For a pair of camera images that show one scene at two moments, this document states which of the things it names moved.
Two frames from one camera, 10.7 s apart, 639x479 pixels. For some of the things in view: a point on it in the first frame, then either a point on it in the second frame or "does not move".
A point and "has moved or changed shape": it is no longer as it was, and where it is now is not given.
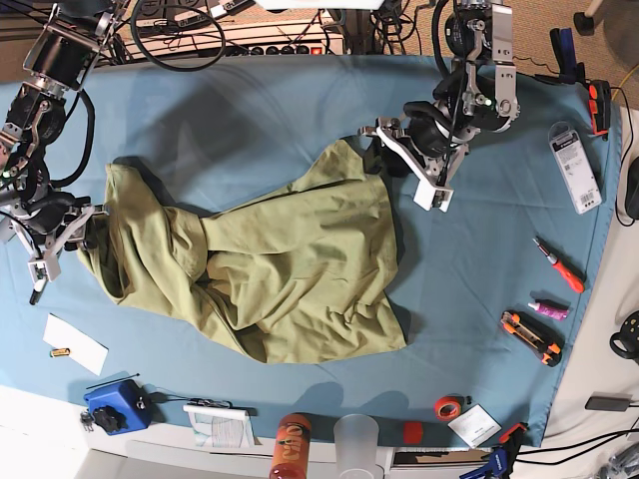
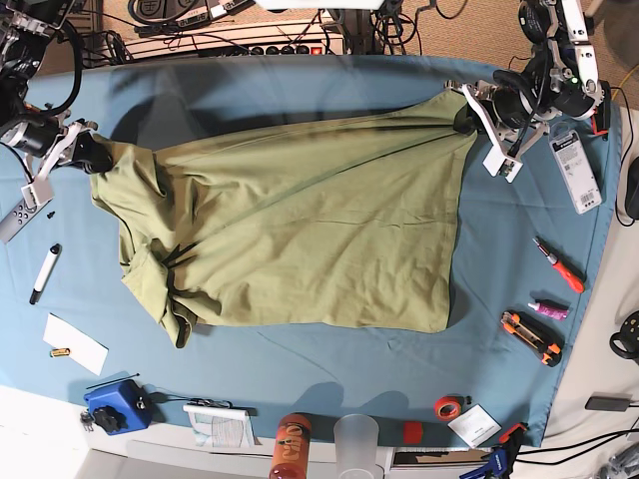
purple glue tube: [557, 309] does not move
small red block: [412, 432] does not move
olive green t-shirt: [306, 272] has moved or changed shape
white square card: [474, 426] does not move
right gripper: [50, 223] to [53, 141]
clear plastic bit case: [576, 167] does not move
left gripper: [427, 139] to [507, 114]
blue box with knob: [120, 408] does not move
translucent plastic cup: [356, 438] does not move
